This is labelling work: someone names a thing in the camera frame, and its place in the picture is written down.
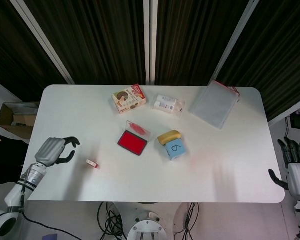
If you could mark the small red white stamp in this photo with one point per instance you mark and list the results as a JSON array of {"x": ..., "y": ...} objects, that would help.
[{"x": 92, "y": 163}]

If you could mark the red ink pad clear lid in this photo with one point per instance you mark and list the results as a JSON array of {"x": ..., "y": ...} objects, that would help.
[{"x": 132, "y": 141}]

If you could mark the stack of clear zip bags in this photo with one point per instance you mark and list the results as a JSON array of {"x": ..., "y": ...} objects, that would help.
[{"x": 213, "y": 105}]

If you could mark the open cardboard box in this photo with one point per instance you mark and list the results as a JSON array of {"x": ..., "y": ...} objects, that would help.
[{"x": 15, "y": 122}]

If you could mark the printed snack carton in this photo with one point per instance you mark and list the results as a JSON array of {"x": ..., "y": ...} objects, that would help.
[{"x": 128, "y": 98}]

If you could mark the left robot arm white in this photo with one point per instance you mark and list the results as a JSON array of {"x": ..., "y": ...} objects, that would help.
[{"x": 13, "y": 193}]

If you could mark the blue foam cube with numbers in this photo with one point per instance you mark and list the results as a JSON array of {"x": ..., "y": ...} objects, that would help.
[{"x": 176, "y": 150}]

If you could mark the white slanted frame post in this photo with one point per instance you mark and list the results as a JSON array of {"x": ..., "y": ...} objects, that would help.
[
  {"x": 236, "y": 37},
  {"x": 42, "y": 41}
]

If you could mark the white upright frame post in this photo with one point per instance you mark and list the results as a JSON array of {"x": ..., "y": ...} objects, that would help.
[{"x": 150, "y": 40}]

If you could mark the clear plastic pack white items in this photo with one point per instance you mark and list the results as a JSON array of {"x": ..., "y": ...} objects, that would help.
[{"x": 167, "y": 105}]

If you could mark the yellow green sponge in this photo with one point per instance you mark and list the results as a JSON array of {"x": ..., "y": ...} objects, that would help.
[{"x": 168, "y": 136}]

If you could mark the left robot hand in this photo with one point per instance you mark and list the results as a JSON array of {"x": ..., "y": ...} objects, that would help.
[{"x": 48, "y": 151}]

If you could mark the robot base column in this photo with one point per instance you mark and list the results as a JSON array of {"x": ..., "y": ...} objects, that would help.
[{"x": 147, "y": 228}]

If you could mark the dark pleated curtain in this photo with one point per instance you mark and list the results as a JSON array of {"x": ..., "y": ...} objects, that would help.
[{"x": 102, "y": 37}]

